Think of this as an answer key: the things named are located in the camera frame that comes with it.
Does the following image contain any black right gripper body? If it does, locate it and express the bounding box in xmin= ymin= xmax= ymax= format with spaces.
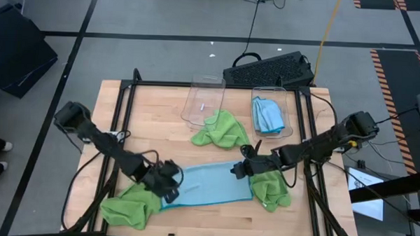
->
xmin=241 ymin=151 xmax=284 ymax=180

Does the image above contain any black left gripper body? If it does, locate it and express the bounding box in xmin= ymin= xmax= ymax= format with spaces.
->
xmin=140 ymin=160 xmax=184 ymax=199

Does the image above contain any green microfiber towel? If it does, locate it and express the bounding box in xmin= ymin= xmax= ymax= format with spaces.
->
xmin=248 ymin=168 xmax=293 ymax=214
xmin=99 ymin=180 xmax=164 ymax=232
xmin=190 ymin=109 xmax=252 ymax=151

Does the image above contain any light blue microfiber towel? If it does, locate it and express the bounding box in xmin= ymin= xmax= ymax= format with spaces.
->
xmin=160 ymin=157 xmax=256 ymax=214
xmin=255 ymin=97 xmax=287 ymax=134
xmin=250 ymin=97 xmax=263 ymax=131

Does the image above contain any clear plastic bin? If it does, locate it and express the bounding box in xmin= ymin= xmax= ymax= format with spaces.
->
xmin=179 ymin=74 xmax=227 ymax=132
xmin=249 ymin=85 xmax=295 ymax=140

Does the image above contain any monitor with white screen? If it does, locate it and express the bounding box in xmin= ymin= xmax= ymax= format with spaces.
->
xmin=346 ymin=165 xmax=386 ymax=222

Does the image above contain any black diagonal bar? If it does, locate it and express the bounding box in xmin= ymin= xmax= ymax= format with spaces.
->
xmin=349 ymin=167 xmax=420 ymax=207

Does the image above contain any black mat with orange stripes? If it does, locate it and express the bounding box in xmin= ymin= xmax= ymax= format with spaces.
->
xmin=365 ymin=48 xmax=420 ymax=176
xmin=352 ymin=0 xmax=420 ymax=13

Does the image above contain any large black case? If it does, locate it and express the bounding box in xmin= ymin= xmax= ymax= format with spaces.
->
xmin=0 ymin=4 xmax=60 ymax=100

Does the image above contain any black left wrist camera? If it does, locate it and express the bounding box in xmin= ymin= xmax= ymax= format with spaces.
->
xmin=160 ymin=160 xmax=181 ymax=179

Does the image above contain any black left wrist camera cable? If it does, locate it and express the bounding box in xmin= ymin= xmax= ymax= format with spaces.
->
xmin=137 ymin=148 xmax=186 ymax=188

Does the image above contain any black metal table frame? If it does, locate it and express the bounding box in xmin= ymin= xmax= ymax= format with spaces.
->
xmin=60 ymin=65 xmax=365 ymax=236

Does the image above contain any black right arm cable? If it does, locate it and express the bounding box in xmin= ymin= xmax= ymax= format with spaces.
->
xmin=307 ymin=91 xmax=340 ymax=130

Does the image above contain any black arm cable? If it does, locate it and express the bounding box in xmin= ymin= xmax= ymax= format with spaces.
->
xmin=307 ymin=91 xmax=340 ymax=130
xmin=60 ymin=149 xmax=103 ymax=233

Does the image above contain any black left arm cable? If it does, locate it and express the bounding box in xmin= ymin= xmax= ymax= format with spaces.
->
xmin=60 ymin=149 xmax=103 ymax=233

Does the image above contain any black floor cable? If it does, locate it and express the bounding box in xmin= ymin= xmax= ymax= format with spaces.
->
xmin=232 ymin=0 xmax=305 ymax=70

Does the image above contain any yellow cable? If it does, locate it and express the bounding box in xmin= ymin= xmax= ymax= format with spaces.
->
xmin=311 ymin=0 xmax=343 ymax=85

